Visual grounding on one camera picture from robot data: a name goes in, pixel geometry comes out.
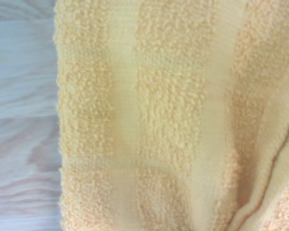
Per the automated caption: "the yellow terry towel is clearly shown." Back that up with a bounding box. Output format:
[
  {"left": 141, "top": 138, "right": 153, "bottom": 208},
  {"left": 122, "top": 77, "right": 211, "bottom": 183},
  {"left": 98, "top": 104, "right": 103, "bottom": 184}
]
[{"left": 52, "top": 0, "right": 289, "bottom": 231}]

